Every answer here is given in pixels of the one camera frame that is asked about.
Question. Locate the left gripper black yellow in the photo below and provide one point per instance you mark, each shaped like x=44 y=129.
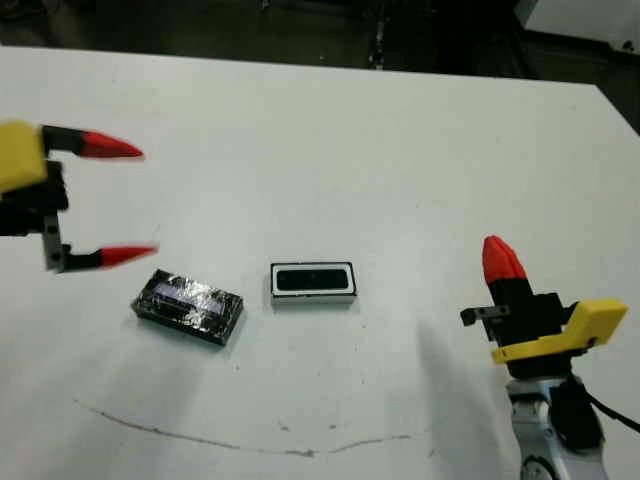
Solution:
x=25 y=165

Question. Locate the black wheeled metal rack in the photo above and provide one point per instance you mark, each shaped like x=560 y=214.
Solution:
x=378 y=45

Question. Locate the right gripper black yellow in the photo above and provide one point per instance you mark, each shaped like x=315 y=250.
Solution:
x=535 y=325

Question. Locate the white cabinet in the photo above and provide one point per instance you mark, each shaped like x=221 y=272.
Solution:
x=575 y=20

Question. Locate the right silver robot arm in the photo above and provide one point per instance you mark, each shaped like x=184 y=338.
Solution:
x=530 y=415

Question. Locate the slim black camera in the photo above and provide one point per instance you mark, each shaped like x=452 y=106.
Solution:
x=312 y=280

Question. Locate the white box base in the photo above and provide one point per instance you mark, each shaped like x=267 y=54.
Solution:
x=310 y=300

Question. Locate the shiny black box lid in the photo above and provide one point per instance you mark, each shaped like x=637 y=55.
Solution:
x=190 y=307

